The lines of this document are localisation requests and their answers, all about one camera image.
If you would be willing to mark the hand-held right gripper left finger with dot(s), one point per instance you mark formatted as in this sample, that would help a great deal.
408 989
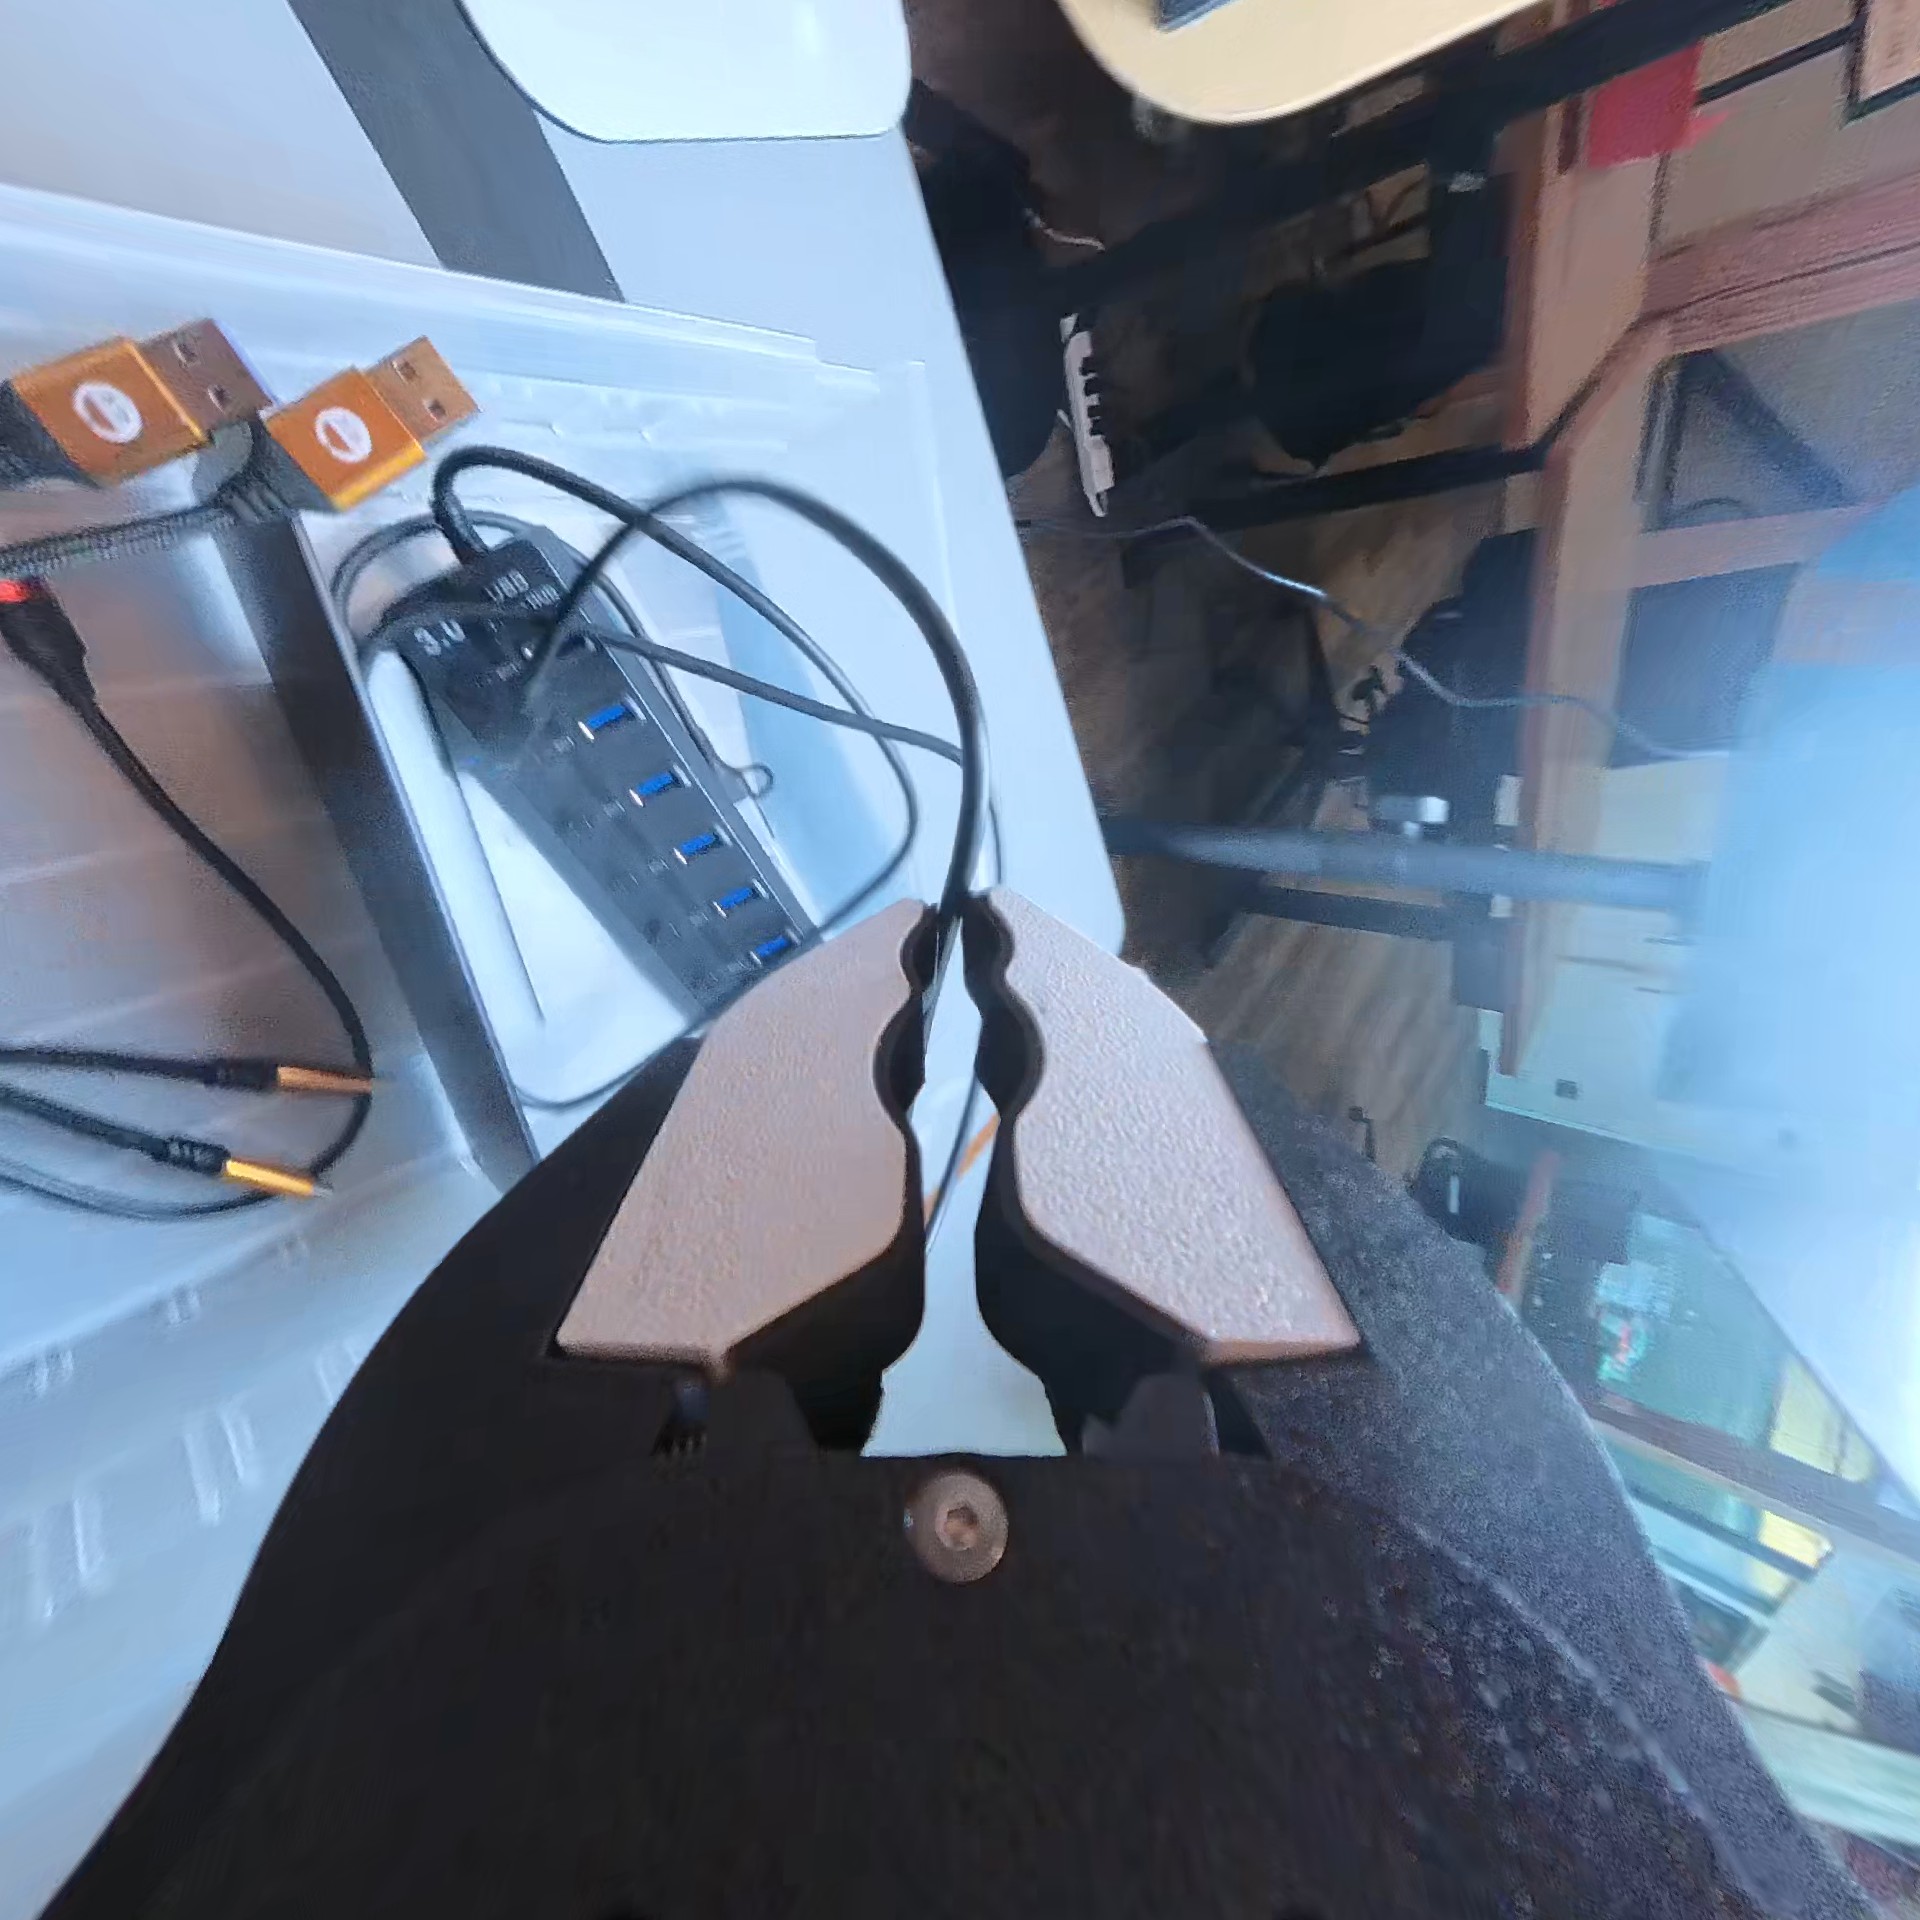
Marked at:
750 1185

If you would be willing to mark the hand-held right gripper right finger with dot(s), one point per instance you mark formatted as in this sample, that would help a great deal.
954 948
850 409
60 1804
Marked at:
1172 1185

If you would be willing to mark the clear plastic box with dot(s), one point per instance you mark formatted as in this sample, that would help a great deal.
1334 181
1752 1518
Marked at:
150 1349

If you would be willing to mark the black flat device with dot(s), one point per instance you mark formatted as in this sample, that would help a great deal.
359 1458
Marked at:
389 901

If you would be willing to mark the white open crate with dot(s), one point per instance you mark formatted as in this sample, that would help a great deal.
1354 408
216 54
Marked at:
1800 901

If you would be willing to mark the white power strip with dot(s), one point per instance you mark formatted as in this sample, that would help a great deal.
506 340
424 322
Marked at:
1085 406

